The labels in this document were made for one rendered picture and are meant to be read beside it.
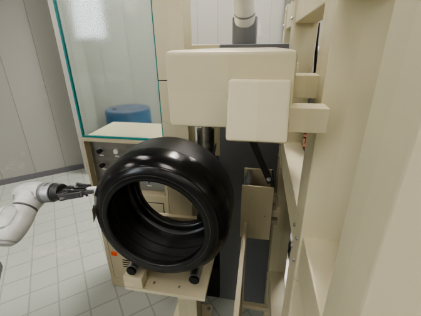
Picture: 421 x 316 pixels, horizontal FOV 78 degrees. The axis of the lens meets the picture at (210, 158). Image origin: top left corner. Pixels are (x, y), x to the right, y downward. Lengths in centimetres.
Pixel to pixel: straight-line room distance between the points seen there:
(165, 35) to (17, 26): 332
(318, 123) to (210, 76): 22
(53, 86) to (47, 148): 93
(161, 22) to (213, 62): 71
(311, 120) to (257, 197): 77
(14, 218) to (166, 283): 69
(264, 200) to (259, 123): 86
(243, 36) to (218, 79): 117
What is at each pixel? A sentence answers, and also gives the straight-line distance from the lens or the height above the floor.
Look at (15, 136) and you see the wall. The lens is 454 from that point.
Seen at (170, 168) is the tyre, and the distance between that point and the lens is 91.
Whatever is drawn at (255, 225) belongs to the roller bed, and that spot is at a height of 98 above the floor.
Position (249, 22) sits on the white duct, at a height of 191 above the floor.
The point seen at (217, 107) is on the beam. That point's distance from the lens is 53.
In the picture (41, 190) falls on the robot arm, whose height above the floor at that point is 122.
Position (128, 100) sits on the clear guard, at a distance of 162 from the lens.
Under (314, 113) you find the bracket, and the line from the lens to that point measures 52.
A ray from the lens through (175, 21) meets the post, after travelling 119.
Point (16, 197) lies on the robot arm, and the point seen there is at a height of 120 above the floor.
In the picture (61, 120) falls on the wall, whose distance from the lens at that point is 446.
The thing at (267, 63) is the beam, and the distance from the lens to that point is 51.
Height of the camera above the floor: 179
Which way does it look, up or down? 23 degrees down
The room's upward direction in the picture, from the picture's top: 1 degrees counter-clockwise
